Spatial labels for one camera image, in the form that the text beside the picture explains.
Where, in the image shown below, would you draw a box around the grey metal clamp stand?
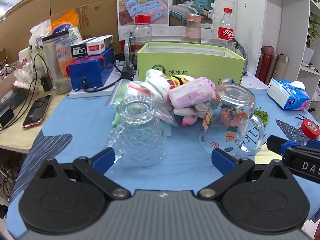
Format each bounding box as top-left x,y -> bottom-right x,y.
121,30 -> 136,81

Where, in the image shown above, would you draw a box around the red tape roll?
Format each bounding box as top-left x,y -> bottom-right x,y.
300,119 -> 320,140

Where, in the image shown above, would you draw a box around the black power adapter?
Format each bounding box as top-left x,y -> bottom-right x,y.
40,73 -> 53,92

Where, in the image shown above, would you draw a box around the blue power supply box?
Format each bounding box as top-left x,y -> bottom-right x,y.
66,48 -> 114,91

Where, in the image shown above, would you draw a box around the white red small carton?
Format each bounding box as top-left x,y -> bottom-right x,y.
71,35 -> 113,57

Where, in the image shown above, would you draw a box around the pink white socks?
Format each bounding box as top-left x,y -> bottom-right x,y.
174,102 -> 209,126

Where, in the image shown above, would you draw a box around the red lid clear jar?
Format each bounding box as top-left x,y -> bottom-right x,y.
133,14 -> 152,52

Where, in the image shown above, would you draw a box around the blue tissue pack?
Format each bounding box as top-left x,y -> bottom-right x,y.
267,79 -> 310,111

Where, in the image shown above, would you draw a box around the white shelf unit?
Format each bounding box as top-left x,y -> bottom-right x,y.
235,0 -> 319,96

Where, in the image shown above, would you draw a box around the clear textured glass jug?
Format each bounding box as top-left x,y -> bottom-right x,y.
106,95 -> 167,167

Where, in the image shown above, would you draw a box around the red thermos bottle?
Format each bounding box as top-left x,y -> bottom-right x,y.
256,46 -> 274,82

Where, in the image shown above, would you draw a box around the smartphone red case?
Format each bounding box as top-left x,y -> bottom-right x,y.
22,94 -> 52,129

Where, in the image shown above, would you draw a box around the clear zip bag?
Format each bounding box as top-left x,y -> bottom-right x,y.
106,80 -> 177,126

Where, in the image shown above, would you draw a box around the cola bottle red label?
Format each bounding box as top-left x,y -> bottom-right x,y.
217,8 -> 234,48

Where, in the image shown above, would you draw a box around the pink wet wipes pack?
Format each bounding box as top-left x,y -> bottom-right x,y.
168,77 -> 215,109

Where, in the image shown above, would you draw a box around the bedroom poster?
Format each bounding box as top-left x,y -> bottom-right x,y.
117,0 -> 236,41

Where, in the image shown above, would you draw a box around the pink glass jar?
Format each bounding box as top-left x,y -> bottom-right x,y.
185,14 -> 202,44

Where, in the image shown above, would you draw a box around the cardboard backing panel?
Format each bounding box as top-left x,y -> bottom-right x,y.
1,0 -> 121,63

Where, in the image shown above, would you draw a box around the printed glass mug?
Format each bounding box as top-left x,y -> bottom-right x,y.
198,83 -> 265,155

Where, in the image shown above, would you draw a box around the tall clear plastic canister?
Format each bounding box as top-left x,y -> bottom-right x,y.
42,30 -> 73,94

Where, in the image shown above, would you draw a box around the green cardboard box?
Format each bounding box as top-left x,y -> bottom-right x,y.
137,42 -> 245,84

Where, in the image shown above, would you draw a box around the beige thermos bottle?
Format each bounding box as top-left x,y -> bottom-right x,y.
272,54 -> 289,79

